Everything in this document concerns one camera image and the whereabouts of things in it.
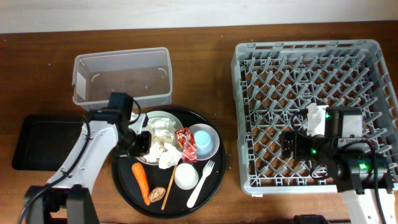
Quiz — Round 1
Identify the red snack wrapper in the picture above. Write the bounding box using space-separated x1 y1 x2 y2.
175 128 197 164

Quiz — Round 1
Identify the white cup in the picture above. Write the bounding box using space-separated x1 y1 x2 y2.
174 163 199 190

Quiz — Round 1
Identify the white plastic fork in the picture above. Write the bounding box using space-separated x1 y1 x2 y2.
187 160 215 208

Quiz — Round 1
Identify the pink small bowl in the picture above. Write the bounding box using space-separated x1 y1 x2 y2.
189 124 220 161

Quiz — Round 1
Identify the light blue cup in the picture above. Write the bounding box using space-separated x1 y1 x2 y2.
194 130 213 156

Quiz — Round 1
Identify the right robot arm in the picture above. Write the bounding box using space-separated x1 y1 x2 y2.
279 106 396 223

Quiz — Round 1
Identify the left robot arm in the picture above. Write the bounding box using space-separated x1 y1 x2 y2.
18 92 150 223

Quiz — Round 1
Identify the grey dishwasher rack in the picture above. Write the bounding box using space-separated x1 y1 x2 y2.
231 40 397 196

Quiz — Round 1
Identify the orange carrot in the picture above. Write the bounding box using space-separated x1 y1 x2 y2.
131 162 150 205

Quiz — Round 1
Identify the grey bowl with food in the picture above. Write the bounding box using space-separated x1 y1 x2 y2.
137 111 183 166

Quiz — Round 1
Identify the round black tray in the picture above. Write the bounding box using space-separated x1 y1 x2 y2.
111 106 226 219

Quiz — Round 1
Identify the wooden chopstick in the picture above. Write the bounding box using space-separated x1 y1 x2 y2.
161 165 178 211

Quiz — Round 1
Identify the brown shiitake mushroom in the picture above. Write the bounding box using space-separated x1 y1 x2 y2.
148 187 166 203

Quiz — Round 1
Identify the clear plastic bin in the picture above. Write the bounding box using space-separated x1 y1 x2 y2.
72 47 173 111

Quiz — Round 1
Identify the black rectangular tray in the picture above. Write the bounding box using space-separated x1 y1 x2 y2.
12 114 83 171

